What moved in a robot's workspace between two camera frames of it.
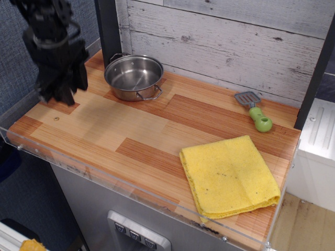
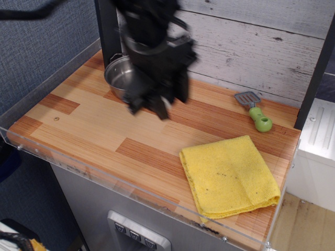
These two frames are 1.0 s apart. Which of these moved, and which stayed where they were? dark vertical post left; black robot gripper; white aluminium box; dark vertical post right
Moved: black robot gripper
Stayed: dark vertical post left; dark vertical post right; white aluminium box
